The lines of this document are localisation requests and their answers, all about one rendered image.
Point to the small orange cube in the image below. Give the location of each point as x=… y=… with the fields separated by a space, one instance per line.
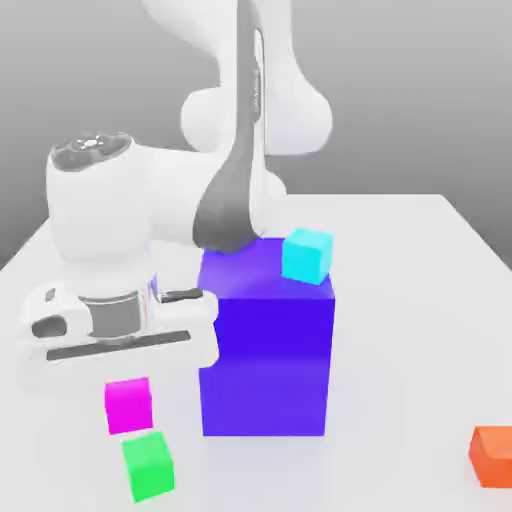
x=494 y=458

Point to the small magenta cube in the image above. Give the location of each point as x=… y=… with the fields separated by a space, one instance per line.
x=128 y=406

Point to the large blue box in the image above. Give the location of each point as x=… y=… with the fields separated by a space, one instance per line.
x=272 y=360

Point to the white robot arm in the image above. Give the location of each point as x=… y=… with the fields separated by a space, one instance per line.
x=120 y=208

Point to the small green cube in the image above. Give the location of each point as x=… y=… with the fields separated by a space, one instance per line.
x=150 y=468

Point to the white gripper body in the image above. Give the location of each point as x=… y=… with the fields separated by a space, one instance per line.
x=120 y=348

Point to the small cyan cube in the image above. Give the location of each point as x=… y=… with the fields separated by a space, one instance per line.
x=306 y=256

